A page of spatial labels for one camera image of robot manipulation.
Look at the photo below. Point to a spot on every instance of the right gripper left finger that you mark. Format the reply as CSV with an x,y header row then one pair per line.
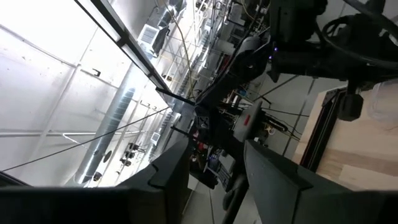
x,y
177,180

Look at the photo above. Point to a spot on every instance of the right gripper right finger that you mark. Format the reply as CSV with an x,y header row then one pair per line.
x,y
273,186

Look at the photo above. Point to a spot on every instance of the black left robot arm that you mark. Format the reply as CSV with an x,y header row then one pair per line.
x,y
248,62

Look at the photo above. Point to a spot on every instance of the ceiling air unit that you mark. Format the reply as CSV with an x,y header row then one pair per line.
x,y
149,37

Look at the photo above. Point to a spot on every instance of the silver ventilation duct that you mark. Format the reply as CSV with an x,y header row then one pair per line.
x,y
105,137

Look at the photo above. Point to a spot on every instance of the black ceiling light rail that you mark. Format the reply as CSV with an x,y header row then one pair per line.
x,y
124,39

